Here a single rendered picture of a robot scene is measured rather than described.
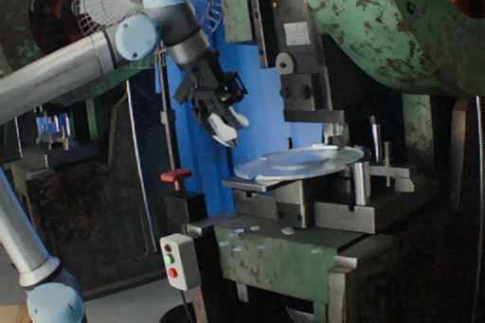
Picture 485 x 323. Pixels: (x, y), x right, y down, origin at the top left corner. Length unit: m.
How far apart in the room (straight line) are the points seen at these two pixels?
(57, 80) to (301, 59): 0.64
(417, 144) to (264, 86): 1.83
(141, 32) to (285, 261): 0.63
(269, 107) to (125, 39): 2.36
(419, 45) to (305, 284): 0.62
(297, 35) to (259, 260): 0.51
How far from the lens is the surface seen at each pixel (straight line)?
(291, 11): 1.42
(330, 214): 1.36
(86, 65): 0.99
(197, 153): 3.84
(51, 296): 1.09
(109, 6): 2.17
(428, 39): 0.99
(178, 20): 1.14
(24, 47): 2.45
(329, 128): 1.47
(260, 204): 1.51
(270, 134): 3.32
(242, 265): 1.48
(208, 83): 1.18
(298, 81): 1.39
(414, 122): 1.55
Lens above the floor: 1.07
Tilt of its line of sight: 9 degrees down
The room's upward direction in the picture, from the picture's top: 7 degrees counter-clockwise
